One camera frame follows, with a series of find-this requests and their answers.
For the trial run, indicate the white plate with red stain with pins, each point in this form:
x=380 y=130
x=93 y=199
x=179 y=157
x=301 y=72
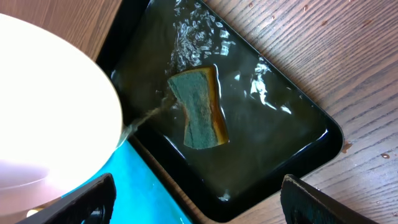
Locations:
x=60 y=118

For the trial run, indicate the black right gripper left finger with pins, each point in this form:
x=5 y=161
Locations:
x=91 y=203

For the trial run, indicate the yellow-green sponge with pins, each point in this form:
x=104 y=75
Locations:
x=198 y=92

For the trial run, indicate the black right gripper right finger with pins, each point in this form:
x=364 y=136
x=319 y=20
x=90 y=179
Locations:
x=302 y=203

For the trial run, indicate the teal plastic tray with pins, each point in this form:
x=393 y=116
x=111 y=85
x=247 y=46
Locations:
x=140 y=196

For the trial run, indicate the black water tray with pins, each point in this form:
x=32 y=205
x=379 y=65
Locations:
x=274 y=128

